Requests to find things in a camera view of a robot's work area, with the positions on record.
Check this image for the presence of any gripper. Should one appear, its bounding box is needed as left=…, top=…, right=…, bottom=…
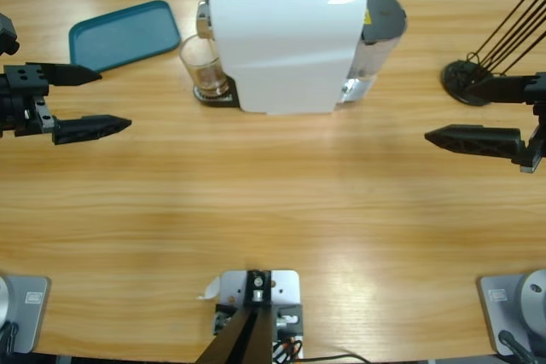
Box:
left=0, top=63, right=132, bottom=146
left=424, top=75, right=546, bottom=174

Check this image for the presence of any clear glass cup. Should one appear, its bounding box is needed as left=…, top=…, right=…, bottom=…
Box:
left=178, top=34, right=229, bottom=101

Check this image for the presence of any white capsule coffee machine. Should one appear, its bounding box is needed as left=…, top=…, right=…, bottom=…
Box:
left=194, top=0, right=379, bottom=117

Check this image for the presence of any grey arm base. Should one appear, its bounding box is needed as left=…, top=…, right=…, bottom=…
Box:
left=476, top=269, right=546, bottom=356
left=0, top=274, right=51, bottom=355

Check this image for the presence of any black capsule holder stand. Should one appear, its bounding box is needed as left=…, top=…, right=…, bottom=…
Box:
left=441, top=0, right=546, bottom=107

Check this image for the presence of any teal plastic tray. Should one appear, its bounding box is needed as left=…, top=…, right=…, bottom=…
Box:
left=68, top=0, right=183, bottom=73

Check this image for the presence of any grey lidded water tank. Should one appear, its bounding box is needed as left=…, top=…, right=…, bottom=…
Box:
left=349, top=0, right=409, bottom=84

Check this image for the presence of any white tape piece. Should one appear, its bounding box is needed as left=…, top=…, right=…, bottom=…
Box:
left=195, top=276, right=222, bottom=301

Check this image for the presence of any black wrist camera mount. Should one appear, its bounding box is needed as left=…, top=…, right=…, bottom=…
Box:
left=0, top=13, right=20, bottom=56

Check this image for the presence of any black base cable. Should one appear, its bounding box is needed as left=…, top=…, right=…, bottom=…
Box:
left=497, top=329, right=534, bottom=364
left=0, top=321, right=20, bottom=356

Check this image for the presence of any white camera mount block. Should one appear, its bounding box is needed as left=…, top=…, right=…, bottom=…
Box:
left=212, top=269, right=306, bottom=361

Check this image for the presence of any black cable under mount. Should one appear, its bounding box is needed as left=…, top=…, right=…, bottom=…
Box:
left=305, top=352, right=369, bottom=364

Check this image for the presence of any dark camera post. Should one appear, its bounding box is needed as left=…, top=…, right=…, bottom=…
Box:
left=196, top=269, right=274, bottom=364

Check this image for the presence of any orange cable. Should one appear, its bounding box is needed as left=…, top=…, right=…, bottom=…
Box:
left=272, top=336, right=304, bottom=361

